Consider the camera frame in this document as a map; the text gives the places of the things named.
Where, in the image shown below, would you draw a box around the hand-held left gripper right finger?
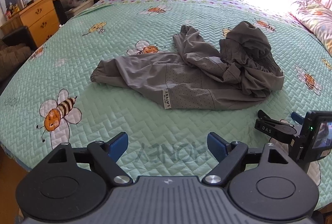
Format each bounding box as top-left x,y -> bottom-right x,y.
202,132 -> 288,185

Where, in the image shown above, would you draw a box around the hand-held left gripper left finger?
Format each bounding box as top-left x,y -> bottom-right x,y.
47,132 -> 131,185

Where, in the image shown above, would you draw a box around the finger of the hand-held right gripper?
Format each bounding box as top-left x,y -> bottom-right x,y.
254,109 -> 297,144
290,111 -> 305,126

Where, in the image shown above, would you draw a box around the grey pants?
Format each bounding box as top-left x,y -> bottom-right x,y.
90,21 -> 285,110

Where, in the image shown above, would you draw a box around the green bee-print quilted bedspread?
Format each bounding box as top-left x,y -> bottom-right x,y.
0,0 -> 332,210

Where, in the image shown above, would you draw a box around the floral duvet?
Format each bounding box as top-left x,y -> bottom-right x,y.
285,0 -> 332,55

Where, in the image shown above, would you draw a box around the brown quilted cushion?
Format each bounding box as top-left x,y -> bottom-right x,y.
0,44 -> 33,82

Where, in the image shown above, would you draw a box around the clear plastic storage box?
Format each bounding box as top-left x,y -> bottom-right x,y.
60,0 -> 95,17

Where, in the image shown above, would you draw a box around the black chair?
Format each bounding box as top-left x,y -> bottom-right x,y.
1,26 -> 38,50

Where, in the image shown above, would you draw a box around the wooden desk with drawers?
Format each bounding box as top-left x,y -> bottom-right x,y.
0,0 -> 104,48

